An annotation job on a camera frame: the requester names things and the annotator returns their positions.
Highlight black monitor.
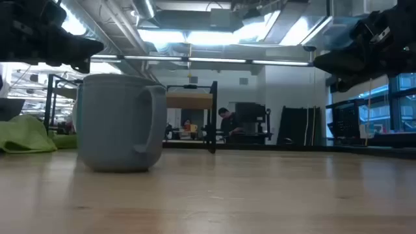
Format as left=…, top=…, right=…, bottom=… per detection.
left=235, top=101, right=267, bottom=125

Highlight silver ventilation duct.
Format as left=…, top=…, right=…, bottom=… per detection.
left=131, top=0, right=156, bottom=20

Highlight long ceiling light bar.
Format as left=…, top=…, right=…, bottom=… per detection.
left=90, top=54, right=310, bottom=68

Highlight black pegboard rack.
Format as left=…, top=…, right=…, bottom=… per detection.
left=326, top=99, right=362, bottom=141

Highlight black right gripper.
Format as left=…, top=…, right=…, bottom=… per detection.
left=313, top=11, right=416, bottom=94

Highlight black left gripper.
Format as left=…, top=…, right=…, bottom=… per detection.
left=0, top=0, right=105, bottom=74

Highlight black frame wooden shelf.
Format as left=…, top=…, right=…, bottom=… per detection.
left=43, top=73, right=218, bottom=155

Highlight green cloth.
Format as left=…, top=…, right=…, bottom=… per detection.
left=0, top=114, right=79, bottom=155

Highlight large grey mug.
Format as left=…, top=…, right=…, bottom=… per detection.
left=77, top=73, right=168, bottom=174

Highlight black table edge rail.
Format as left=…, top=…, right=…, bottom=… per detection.
left=162, top=140, right=416, bottom=161

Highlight black leaning panels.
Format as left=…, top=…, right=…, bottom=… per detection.
left=276, top=105, right=322, bottom=146

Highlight black desk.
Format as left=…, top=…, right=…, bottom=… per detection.
left=223, top=131, right=274, bottom=146

